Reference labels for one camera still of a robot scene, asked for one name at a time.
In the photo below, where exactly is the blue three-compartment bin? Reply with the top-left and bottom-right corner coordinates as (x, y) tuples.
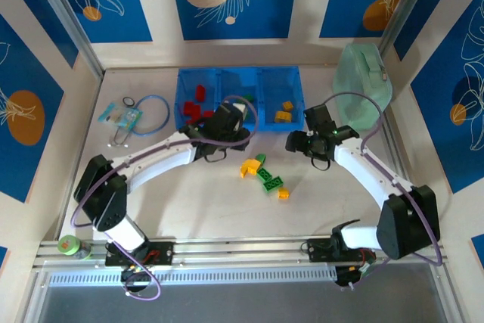
(172, 66), (306, 134)

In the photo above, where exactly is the mint green zip case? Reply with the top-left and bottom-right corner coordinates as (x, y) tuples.
(331, 42), (393, 131)

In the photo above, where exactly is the blue tube stethoscope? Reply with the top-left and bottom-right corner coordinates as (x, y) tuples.
(107, 94), (171, 149)

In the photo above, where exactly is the blue plastic packet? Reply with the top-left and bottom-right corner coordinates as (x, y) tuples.
(98, 101), (144, 129)

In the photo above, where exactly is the green tape roll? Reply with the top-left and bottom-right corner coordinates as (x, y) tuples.
(57, 234), (94, 260)

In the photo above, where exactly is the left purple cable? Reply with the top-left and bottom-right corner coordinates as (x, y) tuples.
(70, 95), (260, 300)

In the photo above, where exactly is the purple cable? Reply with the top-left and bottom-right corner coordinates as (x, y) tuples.
(70, 95), (260, 300)
(323, 92), (443, 290)

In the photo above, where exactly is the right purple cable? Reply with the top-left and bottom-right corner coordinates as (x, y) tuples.
(323, 92), (443, 290)

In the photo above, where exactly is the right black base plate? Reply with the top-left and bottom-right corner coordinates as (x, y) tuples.
(306, 238), (377, 263)

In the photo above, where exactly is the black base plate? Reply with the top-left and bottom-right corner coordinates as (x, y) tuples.
(306, 238), (377, 263)
(104, 241), (175, 266)

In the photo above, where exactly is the aluminium mounting rail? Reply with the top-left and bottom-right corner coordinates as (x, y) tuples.
(32, 237), (451, 270)

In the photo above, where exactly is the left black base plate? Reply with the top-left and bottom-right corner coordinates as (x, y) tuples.
(104, 241), (175, 266)

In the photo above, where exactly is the slotted grey cable duct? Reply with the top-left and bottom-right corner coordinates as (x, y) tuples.
(44, 266), (338, 287)

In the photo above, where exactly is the aluminium frame post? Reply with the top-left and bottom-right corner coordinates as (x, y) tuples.
(26, 0), (106, 79)
(377, 0), (436, 57)

